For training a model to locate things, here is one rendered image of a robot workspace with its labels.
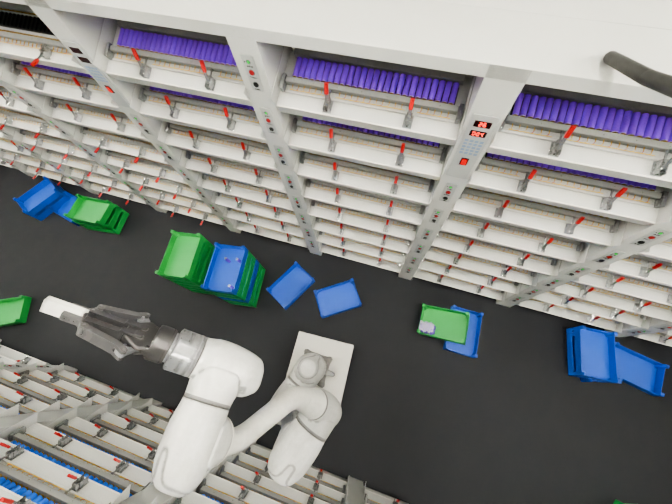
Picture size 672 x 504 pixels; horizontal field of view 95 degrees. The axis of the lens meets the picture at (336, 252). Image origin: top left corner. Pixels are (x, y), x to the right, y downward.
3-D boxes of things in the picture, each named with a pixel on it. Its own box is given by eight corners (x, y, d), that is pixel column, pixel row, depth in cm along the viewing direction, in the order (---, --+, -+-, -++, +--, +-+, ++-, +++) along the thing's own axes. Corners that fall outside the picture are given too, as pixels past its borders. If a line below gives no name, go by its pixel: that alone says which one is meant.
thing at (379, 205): (419, 225, 153) (422, 222, 139) (305, 198, 163) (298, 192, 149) (430, 186, 153) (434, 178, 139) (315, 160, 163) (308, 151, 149)
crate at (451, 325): (418, 334, 213) (416, 331, 207) (424, 306, 220) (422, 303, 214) (465, 345, 199) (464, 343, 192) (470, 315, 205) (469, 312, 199)
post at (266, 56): (321, 255, 239) (252, 28, 81) (309, 252, 241) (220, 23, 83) (329, 233, 246) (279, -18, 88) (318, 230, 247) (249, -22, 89)
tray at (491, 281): (512, 293, 195) (521, 295, 182) (417, 267, 205) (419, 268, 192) (520, 262, 195) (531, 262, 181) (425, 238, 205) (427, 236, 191)
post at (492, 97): (410, 280, 228) (533, 70, 70) (398, 276, 229) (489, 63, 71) (416, 255, 234) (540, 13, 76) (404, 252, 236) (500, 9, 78)
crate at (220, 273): (236, 295, 190) (231, 291, 183) (205, 290, 193) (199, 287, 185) (248, 250, 201) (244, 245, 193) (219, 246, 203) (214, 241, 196)
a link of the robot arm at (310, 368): (332, 364, 182) (329, 364, 161) (313, 392, 177) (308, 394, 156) (310, 347, 186) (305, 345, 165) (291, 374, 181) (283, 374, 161)
